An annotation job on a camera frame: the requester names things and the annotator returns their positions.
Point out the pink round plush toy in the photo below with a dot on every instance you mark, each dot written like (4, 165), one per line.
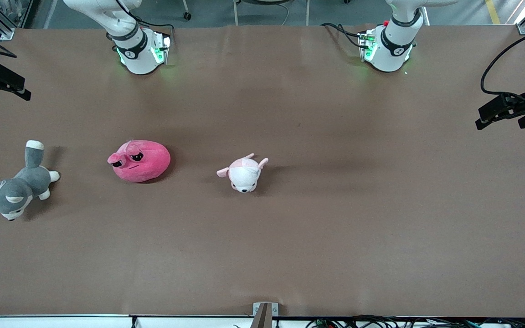
(141, 164)

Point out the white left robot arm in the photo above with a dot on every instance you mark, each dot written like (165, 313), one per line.
(388, 57)

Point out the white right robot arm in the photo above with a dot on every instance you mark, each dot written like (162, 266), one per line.
(137, 57)

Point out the grey husky plush toy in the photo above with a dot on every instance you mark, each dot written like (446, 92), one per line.
(14, 193)

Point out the black chair caster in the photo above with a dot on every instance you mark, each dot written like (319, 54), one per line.
(187, 16)

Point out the white and pink puppy plush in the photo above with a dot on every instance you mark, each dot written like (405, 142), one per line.
(244, 175)

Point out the silver mount bracket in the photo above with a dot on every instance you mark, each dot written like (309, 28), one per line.
(275, 309)

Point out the grey camera post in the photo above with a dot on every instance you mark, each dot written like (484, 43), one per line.
(262, 319)

